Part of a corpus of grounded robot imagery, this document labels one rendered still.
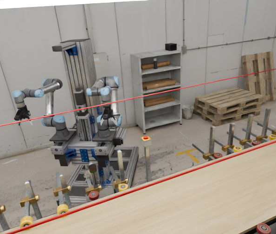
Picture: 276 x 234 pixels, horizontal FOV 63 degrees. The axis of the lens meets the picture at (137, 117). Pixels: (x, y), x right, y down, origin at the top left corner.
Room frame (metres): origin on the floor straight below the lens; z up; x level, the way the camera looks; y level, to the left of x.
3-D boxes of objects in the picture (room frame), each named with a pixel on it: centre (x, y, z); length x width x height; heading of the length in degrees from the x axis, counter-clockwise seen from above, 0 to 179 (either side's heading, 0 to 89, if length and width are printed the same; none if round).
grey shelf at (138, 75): (4.42, -0.44, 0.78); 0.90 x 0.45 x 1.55; 110
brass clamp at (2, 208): (1.32, 1.14, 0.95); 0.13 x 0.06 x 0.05; 110
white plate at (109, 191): (1.62, 0.40, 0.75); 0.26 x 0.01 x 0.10; 110
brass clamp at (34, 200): (1.40, 0.91, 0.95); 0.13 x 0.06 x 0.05; 110
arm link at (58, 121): (2.31, 0.88, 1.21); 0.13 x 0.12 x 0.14; 73
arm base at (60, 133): (2.31, 0.87, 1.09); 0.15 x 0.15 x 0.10
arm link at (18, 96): (2.04, 1.09, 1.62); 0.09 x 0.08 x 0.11; 163
